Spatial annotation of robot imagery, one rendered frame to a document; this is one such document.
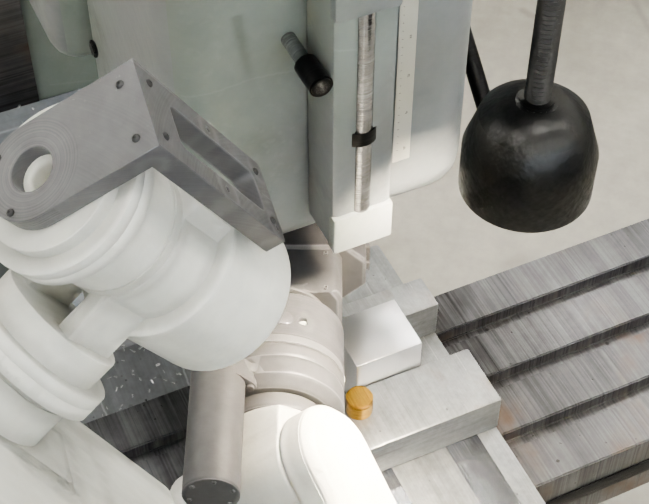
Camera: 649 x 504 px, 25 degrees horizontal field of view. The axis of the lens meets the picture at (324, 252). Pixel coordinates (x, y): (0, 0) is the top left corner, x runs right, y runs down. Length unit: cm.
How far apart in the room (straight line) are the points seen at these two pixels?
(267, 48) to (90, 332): 33
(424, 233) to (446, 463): 154
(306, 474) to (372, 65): 24
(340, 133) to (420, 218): 193
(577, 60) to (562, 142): 238
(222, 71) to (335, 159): 9
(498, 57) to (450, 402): 196
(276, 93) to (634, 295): 68
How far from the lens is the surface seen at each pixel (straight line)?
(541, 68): 73
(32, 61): 137
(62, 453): 56
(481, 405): 121
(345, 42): 78
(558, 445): 132
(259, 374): 90
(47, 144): 48
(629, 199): 284
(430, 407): 120
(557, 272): 145
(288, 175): 89
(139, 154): 46
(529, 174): 74
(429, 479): 121
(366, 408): 118
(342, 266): 101
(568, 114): 75
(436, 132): 92
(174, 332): 52
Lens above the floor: 201
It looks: 48 degrees down
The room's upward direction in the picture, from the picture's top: straight up
